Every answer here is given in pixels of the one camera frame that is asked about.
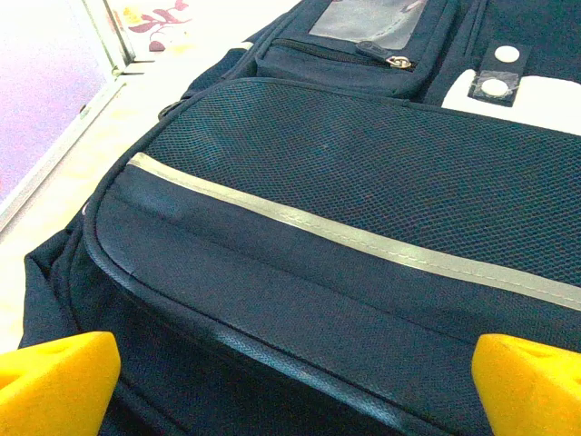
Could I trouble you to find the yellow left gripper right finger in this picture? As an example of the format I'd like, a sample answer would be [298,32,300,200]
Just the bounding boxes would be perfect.
[470,333,581,436]

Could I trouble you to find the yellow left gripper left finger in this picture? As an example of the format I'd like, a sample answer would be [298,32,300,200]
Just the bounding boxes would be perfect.
[0,330,122,436]

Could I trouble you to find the navy blue backpack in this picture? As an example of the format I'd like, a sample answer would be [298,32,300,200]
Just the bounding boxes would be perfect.
[17,0,581,436]

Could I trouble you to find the aluminium cage frame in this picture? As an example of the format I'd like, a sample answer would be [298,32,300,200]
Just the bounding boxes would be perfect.
[0,0,137,233]

